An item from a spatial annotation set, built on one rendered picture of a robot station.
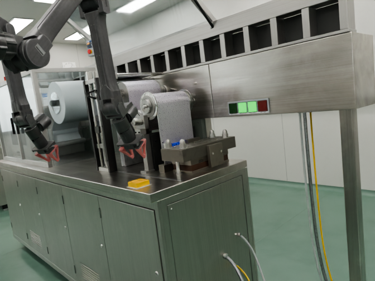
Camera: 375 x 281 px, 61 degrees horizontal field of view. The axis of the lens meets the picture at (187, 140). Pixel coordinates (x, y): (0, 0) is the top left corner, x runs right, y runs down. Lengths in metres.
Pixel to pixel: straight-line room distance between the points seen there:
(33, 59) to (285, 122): 3.61
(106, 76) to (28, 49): 0.35
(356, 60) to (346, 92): 0.13
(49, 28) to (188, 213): 0.92
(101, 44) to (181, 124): 0.71
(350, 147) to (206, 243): 0.80
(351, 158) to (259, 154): 2.99
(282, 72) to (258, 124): 2.95
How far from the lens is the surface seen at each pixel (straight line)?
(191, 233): 1.51
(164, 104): 1.68
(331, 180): 4.14
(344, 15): 1.45
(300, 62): 1.50
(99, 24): 1.24
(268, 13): 1.61
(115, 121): 1.26
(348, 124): 1.61
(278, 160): 4.39
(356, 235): 1.75
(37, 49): 0.98
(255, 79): 1.62
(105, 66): 1.22
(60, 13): 1.11
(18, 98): 1.57
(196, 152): 1.55
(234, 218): 1.73
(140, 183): 1.43
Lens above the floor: 1.25
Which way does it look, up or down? 7 degrees down
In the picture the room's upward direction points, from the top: 7 degrees counter-clockwise
